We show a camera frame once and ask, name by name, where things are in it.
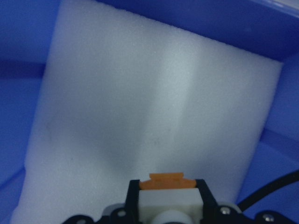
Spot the green push button switch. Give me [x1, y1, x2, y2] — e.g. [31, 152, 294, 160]
[137, 172, 205, 224]

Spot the white foam pad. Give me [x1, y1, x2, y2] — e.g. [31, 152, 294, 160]
[10, 0, 285, 224]

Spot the blue plastic bin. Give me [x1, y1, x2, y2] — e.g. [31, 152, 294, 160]
[0, 0, 299, 224]

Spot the black smooth gripper cable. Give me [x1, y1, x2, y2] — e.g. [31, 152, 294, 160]
[238, 169, 299, 209]

